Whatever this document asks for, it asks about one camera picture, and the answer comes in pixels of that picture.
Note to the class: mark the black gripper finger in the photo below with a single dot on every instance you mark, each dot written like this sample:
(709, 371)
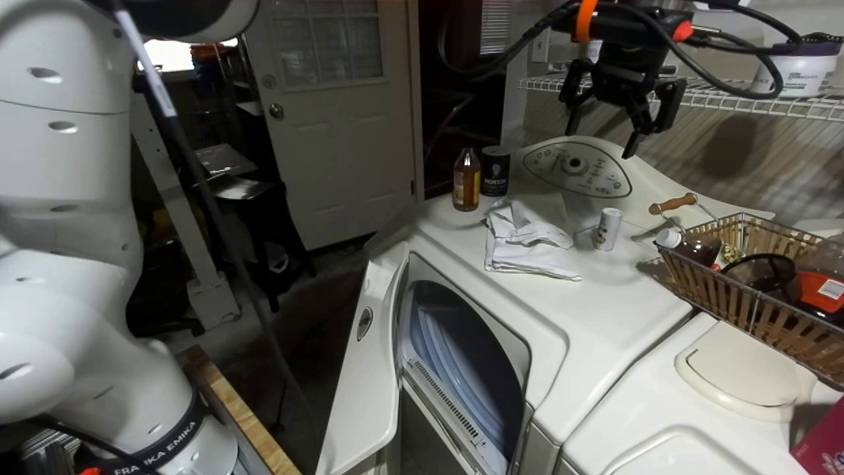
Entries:
(576, 82)
(664, 101)

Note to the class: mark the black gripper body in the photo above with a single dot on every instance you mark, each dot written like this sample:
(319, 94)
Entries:
(629, 67)

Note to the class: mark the small white shaker bottle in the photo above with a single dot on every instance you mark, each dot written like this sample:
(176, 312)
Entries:
(610, 229)

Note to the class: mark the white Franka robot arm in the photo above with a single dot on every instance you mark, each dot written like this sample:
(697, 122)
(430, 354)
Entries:
(60, 265)

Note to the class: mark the wooden clothespin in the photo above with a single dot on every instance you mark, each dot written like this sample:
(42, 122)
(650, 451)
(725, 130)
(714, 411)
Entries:
(672, 205)

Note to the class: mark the dark jar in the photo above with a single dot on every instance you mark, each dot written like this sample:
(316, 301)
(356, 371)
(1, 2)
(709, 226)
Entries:
(497, 172)

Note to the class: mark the white tub with dark lid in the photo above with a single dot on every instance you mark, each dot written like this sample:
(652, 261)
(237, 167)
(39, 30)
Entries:
(805, 71)

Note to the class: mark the brown bottle white cap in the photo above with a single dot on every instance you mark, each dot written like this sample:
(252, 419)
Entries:
(689, 246)

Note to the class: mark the amber liquid bottle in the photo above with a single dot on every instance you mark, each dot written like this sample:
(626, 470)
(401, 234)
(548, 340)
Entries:
(465, 187)

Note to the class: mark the crumpled white cloth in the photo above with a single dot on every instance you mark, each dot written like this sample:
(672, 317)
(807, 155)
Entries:
(528, 242)

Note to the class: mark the white front-load dryer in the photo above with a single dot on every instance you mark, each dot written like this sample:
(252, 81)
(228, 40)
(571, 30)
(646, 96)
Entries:
(597, 308)

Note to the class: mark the wicker basket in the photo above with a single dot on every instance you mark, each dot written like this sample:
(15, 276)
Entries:
(747, 312)

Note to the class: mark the white house door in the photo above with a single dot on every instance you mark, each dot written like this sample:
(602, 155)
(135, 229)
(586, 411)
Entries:
(344, 134)

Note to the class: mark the red labelled bottle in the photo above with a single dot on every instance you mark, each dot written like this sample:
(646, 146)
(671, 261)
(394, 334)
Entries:
(821, 291)

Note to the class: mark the light blue laundry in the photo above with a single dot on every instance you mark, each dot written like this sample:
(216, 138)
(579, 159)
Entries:
(456, 378)

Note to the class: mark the white washer with cream lid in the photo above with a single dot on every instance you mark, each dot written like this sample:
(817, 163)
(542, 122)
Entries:
(703, 423)

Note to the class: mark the white dryer door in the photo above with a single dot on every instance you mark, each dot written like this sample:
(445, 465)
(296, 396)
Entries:
(365, 387)

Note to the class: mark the metal shelving rack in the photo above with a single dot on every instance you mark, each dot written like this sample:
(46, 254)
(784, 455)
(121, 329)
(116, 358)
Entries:
(200, 220)

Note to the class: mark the wooden base board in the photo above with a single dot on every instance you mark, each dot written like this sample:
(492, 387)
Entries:
(245, 412)

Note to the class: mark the black orange wrist camera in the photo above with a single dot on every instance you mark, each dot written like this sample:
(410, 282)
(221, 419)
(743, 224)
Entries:
(634, 22)

